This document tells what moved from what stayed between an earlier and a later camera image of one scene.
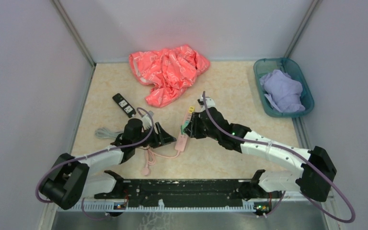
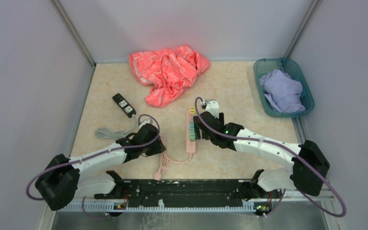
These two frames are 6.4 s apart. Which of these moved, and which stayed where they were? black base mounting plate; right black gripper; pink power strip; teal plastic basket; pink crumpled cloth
Moved: pink power strip
Stayed: pink crumpled cloth; teal plastic basket; black base mounting plate; right black gripper
